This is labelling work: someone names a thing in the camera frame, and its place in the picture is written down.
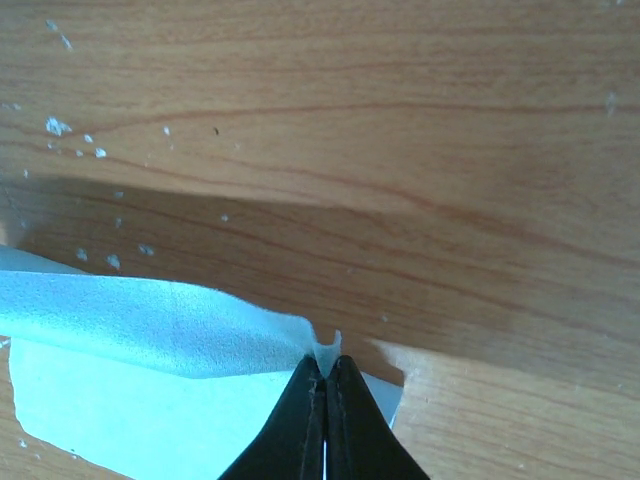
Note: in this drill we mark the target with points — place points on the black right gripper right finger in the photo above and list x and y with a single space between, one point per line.
360 444

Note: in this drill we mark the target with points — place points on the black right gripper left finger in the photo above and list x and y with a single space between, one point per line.
290 445

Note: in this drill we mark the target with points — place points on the light blue cleaning cloth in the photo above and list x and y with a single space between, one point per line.
157 379

